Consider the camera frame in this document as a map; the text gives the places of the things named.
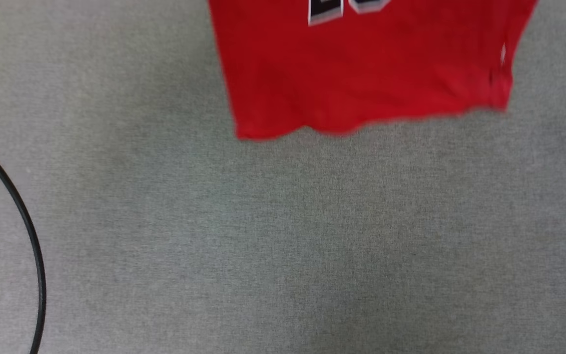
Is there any red basketball jersey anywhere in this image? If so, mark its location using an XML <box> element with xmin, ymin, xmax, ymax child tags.
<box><xmin>207</xmin><ymin>0</ymin><xmax>539</xmax><ymax>142</ymax></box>

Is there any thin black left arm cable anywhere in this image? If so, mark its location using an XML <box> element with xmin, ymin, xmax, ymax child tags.
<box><xmin>0</xmin><ymin>130</ymin><xmax>48</xmax><ymax>354</ymax></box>

